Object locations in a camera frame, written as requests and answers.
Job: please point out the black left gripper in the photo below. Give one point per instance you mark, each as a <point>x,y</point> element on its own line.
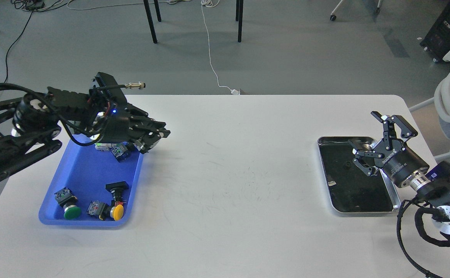
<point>145,132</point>

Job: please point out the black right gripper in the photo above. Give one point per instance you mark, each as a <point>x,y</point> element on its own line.
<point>391,154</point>

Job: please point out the red push button switch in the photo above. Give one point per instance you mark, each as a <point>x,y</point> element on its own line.
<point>120,151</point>

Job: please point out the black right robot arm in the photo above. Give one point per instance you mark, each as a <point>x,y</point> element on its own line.
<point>432,217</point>

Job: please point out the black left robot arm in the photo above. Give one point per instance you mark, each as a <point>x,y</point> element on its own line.
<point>30,124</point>

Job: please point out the metal tray with black mat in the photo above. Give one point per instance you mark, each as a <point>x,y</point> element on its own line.
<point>351,192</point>

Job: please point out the blue plastic tray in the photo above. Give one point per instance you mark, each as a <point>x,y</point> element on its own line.
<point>86,171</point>

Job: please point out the black table leg left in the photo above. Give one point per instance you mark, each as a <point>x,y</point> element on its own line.
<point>150,18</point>

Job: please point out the black table leg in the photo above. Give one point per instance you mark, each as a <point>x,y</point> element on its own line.
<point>150,18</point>
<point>239,18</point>

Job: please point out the white chair base caster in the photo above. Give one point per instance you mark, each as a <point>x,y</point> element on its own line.
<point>348,8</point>

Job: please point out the black equipment case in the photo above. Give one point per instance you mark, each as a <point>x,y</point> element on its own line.
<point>437,40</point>

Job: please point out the black table leg right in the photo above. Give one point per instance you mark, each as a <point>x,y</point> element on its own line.
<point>239,18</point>

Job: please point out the black push button switch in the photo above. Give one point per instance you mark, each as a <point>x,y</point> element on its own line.
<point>117,189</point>

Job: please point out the yellow push button switch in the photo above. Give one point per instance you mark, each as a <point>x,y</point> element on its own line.
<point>102,211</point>

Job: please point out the green push button switch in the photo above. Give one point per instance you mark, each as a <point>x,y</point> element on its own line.
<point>67,201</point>

